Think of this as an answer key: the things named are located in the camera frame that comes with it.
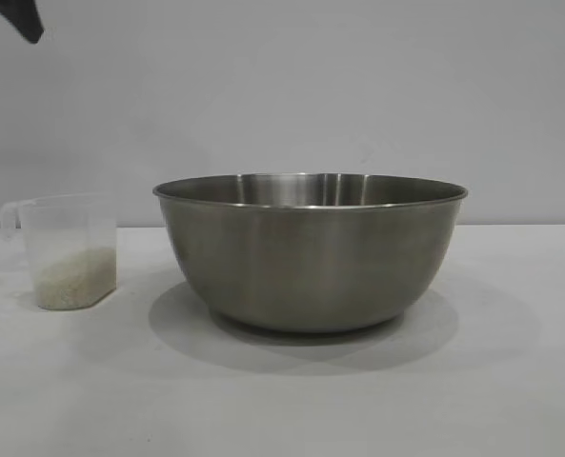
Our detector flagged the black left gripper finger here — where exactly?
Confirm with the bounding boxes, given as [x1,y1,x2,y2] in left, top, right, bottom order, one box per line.
[0,0,45,45]

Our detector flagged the translucent plastic measuring cup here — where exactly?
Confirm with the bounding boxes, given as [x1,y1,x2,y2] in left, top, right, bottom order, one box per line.
[0,193,119,311]

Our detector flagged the white rice grains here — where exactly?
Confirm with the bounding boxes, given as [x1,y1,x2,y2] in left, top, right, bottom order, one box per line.
[36,246,118,310]

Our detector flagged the stainless steel mixing bowl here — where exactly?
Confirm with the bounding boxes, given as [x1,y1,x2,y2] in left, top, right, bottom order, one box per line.
[151,171,470,333]

